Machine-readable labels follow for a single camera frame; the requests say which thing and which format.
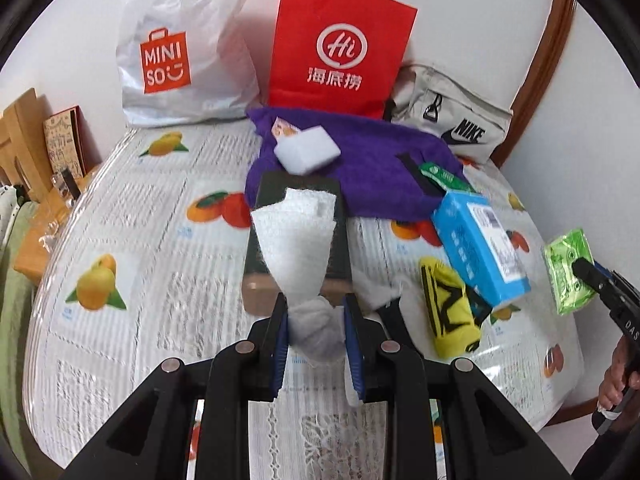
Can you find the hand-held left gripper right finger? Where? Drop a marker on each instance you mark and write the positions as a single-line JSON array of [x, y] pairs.
[[354, 350]]

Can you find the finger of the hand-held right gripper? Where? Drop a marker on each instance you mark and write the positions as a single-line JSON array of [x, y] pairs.
[[604, 272], [586, 272]]

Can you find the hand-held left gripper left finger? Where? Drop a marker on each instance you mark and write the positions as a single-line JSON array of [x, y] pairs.
[[281, 350]]

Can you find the light green tissue pack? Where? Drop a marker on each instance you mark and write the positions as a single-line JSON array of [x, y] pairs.
[[565, 270]]

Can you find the yellow black sock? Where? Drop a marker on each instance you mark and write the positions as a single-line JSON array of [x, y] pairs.
[[450, 310]]

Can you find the dark green wipes packet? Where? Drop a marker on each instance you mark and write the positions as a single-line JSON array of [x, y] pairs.
[[445, 175]]

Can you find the black cloth strip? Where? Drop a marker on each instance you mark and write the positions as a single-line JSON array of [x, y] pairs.
[[417, 172]]

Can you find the purple towel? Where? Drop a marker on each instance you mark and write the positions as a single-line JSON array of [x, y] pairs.
[[375, 160]]

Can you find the white sponge block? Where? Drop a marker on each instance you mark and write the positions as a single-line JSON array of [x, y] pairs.
[[307, 152]]

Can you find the fruit print sachet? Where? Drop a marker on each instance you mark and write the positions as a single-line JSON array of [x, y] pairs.
[[284, 127]]

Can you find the person's right hand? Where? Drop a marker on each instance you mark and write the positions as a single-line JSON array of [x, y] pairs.
[[612, 387]]

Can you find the dark green gold box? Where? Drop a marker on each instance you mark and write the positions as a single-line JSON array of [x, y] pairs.
[[340, 250]]

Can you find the blue cardboard box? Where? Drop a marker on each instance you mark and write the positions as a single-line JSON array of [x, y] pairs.
[[470, 240]]

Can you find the fruit print tablecloth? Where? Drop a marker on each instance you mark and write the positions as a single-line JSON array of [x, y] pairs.
[[150, 270]]

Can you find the grey waist bag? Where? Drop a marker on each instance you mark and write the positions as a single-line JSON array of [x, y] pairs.
[[425, 90]]

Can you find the wooden nightstand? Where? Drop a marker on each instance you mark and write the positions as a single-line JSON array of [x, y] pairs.
[[45, 240]]

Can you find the green bed sheet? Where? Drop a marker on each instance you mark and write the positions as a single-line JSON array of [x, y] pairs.
[[17, 335]]

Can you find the small black device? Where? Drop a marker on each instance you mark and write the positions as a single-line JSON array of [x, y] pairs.
[[70, 185]]

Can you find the patterned book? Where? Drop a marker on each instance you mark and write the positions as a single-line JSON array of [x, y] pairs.
[[62, 140]]

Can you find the red paper bag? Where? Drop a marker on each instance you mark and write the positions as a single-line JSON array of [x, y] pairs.
[[340, 20]]

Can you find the wooden bed headboard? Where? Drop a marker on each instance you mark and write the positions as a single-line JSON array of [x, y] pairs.
[[22, 135]]

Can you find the white plastic shopping bag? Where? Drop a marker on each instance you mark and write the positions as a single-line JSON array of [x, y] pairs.
[[190, 25]]

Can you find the brown wooden door frame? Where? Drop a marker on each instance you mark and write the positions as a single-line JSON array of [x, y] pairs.
[[545, 60]]

